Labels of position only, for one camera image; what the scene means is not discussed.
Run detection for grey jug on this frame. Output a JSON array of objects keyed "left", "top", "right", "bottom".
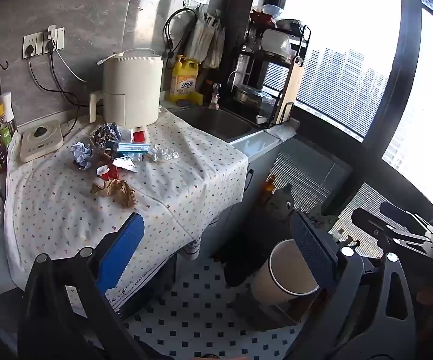
[{"left": 271, "top": 184, "right": 296, "bottom": 220}]

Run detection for white wall socket panel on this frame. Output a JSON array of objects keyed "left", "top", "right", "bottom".
[{"left": 22, "top": 27, "right": 65, "bottom": 60}]

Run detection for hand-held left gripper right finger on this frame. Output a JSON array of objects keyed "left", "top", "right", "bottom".
[{"left": 290, "top": 210, "right": 417, "bottom": 360}]

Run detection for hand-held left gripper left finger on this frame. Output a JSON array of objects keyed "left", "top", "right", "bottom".
[{"left": 17, "top": 213, "right": 153, "bottom": 360}]

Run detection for hanging plastic bags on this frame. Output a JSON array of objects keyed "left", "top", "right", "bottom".
[{"left": 184, "top": 7, "right": 226, "bottom": 70}]

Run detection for black dish rack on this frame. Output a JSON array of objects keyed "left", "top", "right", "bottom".
[{"left": 231, "top": 7, "right": 311, "bottom": 128}]

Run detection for cream induction cooker base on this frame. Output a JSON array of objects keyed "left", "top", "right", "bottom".
[{"left": 19, "top": 120, "right": 64, "bottom": 163}]

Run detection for blue white carton box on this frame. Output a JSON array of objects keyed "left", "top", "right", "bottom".
[{"left": 106, "top": 140, "right": 151, "bottom": 154}]

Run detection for yellow detergent bottle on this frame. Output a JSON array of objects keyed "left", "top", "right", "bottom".
[{"left": 169, "top": 54, "right": 204, "bottom": 106}]

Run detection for crumpled clear plastic wrapper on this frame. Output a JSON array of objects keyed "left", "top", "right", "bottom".
[{"left": 149, "top": 144, "right": 179, "bottom": 163}]

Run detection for orange bottle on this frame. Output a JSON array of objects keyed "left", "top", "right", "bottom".
[{"left": 263, "top": 174, "right": 277, "bottom": 205}]

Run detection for white cabinet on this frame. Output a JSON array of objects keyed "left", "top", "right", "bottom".
[{"left": 196, "top": 131, "right": 281, "bottom": 256}]

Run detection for steel pot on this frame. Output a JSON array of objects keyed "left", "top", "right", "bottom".
[{"left": 232, "top": 84, "right": 277, "bottom": 105}]

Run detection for floral tablecloth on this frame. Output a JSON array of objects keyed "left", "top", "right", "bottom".
[{"left": 3, "top": 114, "right": 249, "bottom": 308}]

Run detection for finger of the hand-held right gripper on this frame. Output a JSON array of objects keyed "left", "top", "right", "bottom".
[
  {"left": 380, "top": 202, "right": 432, "bottom": 235},
  {"left": 351, "top": 207, "right": 433, "bottom": 259}
]

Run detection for white rag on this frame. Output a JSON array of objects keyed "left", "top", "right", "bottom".
[{"left": 267, "top": 124, "right": 297, "bottom": 139}]

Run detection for black bowl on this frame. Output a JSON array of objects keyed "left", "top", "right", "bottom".
[{"left": 276, "top": 19, "right": 301, "bottom": 32}]

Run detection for shiny snack wrapper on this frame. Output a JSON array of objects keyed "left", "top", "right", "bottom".
[{"left": 91, "top": 123, "right": 121, "bottom": 147}]

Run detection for blue white paper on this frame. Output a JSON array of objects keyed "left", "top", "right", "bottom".
[{"left": 70, "top": 142, "right": 94, "bottom": 169}]

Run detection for wooden cutting board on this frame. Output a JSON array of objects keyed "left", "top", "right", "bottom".
[{"left": 282, "top": 57, "right": 304, "bottom": 124}]

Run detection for red wrapper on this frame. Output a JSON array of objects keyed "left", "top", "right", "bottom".
[{"left": 96, "top": 157, "right": 121, "bottom": 181}]

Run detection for steel sink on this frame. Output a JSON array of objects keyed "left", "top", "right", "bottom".
[{"left": 173, "top": 106, "right": 264, "bottom": 143}]

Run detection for black looped cable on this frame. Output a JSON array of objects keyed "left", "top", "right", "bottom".
[{"left": 163, "top": 7, "right": 198, "bottom": 69}]

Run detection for yellow cap green label bottle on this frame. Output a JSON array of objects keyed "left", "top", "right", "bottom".
[{"left": 0, "top": 104, "right": 13, "bottom": 147}]

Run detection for flat silver foil piece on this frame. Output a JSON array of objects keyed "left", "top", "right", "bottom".
[{"left": 112, "top": 156, "right": 138, "bottom": 172}]

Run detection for crumpled brown paper bag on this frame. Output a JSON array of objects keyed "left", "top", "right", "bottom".
[{"left": 91, "top": 179, "right": 138, "bottom": 208}]

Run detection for black power cable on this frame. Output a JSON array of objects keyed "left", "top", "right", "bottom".
[
  {"left": 28, "top": 54, "right": 80, "bottom": 137},
  {"left": 49, "top": 50, "right": 91, "bottom": 106}
]

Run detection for white charger cable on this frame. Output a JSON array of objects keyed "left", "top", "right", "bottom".
[{"left": 53, "top": 39, "right": 87, "bottom": 83}]

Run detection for cream air fryer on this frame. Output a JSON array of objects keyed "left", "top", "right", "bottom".
[{"left": 90, "top": 49, "right": 164, "bottom": 127}]

